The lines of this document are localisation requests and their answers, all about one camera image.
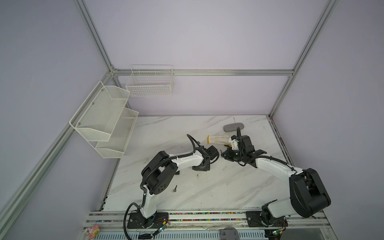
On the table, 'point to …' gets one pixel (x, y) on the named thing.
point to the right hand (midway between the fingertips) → (220, 154)
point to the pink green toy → (95, 231)
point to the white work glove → (219, 138)
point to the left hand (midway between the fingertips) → (201, 167)
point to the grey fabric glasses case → (233, 127)
